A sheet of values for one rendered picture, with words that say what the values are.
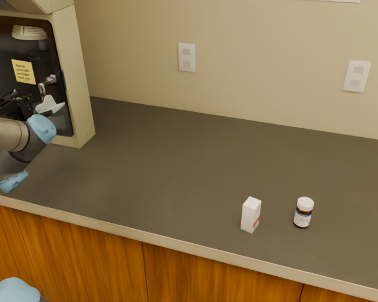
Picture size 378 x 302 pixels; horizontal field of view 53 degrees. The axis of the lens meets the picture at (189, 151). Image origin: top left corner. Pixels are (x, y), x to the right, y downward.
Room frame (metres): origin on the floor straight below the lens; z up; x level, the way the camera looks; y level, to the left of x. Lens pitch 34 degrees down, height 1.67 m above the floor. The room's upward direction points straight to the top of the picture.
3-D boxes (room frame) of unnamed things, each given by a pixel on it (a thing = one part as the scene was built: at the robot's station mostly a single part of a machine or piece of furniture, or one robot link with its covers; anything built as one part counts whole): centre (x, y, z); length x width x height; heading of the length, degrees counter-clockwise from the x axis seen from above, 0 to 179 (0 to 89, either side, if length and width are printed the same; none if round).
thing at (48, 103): (1.02, 0.42, 1.17); 0.09 x 0.03 x 0.06; 125
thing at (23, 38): (1.17, 0.54, 1.19); 0.30 x 0.01 x 0.40; 71
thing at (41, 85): (1.10, 0.45, 1.17); 0.05 x 0.03 x 0.10; 161
